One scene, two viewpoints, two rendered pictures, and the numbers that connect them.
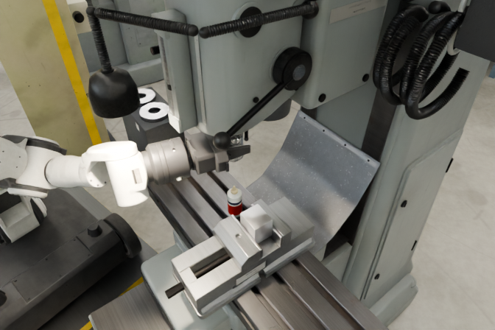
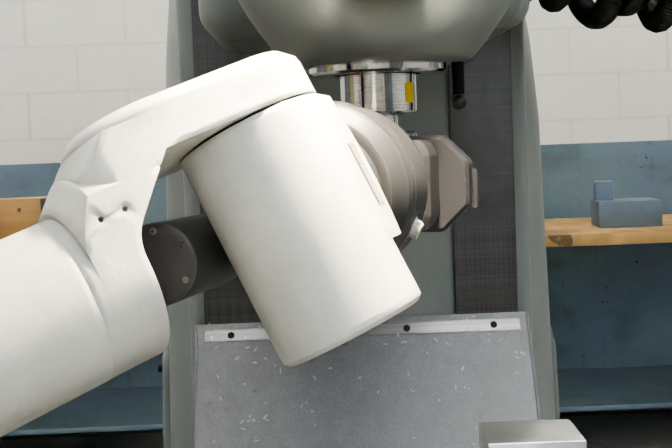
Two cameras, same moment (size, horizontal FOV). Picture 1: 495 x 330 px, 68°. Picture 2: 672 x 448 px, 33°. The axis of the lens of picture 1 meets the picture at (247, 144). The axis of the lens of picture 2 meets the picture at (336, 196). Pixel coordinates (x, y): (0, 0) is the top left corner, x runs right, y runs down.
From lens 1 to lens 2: 0.82 m
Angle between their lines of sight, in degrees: 61
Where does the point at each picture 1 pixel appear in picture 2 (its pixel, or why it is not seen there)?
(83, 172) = (121, 237)
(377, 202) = not seen: outside the picture
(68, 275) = not seen: outside the picture
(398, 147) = (537, 253)
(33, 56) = not seen: outside the picture
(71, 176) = (22, 310)
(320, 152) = (343, 396)
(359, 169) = (484, 362)
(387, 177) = (541, 362)
